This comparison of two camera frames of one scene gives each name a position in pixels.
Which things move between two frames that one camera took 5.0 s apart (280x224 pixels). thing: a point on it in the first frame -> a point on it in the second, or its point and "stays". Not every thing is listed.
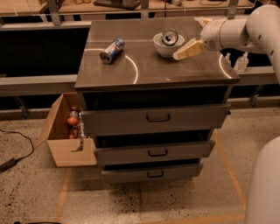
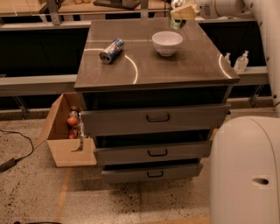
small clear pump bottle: (227, 59) stays
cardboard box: (56, 132) stays
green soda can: (169, 37) -> (175, 24)
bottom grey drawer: (146, 171) stays
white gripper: (210, 35) -> (206, 9)
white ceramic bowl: (167, 51) stays
